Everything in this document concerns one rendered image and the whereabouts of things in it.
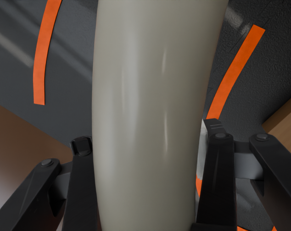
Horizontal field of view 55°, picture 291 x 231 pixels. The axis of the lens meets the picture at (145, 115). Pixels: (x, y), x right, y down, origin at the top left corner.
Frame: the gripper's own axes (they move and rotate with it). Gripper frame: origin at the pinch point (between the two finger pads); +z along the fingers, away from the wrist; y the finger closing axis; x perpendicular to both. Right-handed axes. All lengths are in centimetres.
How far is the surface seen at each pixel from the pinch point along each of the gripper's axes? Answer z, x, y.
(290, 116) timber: 76, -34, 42
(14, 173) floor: 94, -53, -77
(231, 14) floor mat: 84, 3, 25
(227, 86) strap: 85, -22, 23
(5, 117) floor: 93, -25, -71
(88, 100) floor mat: 89, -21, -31
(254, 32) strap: 84, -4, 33
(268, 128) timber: 79, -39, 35
